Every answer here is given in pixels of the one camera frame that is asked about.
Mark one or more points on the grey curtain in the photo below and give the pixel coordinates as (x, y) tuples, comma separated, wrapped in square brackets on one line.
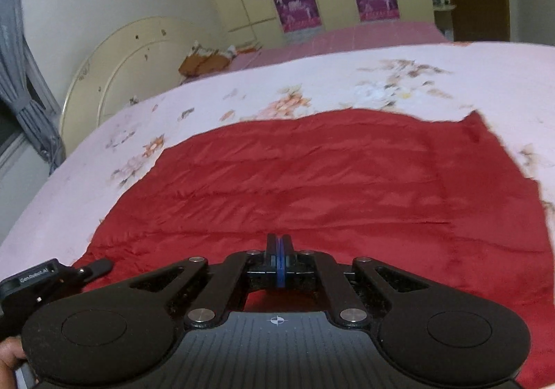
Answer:
[(23, 89)]

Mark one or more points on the cream round headboard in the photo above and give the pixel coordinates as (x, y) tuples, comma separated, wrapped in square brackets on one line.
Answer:
[(136, 62)]

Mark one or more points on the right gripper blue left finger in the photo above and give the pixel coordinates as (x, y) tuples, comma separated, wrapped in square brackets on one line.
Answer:
[(230, 283)]

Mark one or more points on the pink checkered bed cover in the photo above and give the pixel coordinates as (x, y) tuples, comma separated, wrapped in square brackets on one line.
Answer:
[(364, 36)]

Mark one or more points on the pink floral bed sheet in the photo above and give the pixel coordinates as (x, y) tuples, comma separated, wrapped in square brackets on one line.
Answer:
[(510, 86)]

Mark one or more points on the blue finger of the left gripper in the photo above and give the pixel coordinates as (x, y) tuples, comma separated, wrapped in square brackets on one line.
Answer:
[(95, 270)]

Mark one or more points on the red quilted down jacket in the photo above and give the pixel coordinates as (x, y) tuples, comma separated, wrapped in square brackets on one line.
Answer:
[(443, 200)]

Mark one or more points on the lower left purple poster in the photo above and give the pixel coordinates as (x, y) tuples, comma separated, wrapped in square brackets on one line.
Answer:
[(299, 19)]

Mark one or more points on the person's left hand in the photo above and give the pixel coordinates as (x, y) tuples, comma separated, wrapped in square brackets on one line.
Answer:
[(11, 353)]

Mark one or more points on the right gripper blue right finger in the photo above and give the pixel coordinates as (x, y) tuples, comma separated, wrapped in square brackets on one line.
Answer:
[(321, 272)]

